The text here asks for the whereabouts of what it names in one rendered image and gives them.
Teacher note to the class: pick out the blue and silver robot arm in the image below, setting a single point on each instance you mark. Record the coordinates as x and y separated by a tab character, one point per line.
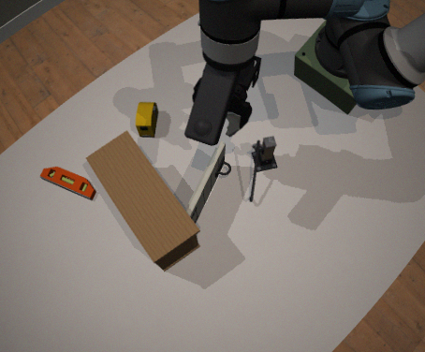
366	44

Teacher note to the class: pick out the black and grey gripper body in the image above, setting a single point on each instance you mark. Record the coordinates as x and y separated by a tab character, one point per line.
247	76

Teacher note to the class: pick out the orange torpedo spirit level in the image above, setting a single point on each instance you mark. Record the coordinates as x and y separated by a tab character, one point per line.
77	184

